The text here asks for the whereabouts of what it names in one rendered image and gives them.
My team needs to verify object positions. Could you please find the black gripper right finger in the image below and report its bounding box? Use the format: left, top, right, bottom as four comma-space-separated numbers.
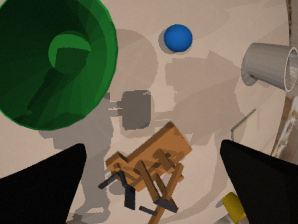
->
220, 139, 298, 224

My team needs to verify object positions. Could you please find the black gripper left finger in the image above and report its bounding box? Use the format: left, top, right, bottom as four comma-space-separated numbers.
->
0, 144, 88, 224

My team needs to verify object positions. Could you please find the olive yellow cup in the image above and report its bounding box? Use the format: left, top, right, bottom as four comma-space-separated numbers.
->
222, 192, 246, 224

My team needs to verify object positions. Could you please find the blue ball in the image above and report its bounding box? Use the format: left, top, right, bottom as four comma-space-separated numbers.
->
164, 24, 193, 52

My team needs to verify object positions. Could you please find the white cup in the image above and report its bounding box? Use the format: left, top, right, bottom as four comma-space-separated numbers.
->
245, 43, 298, 92

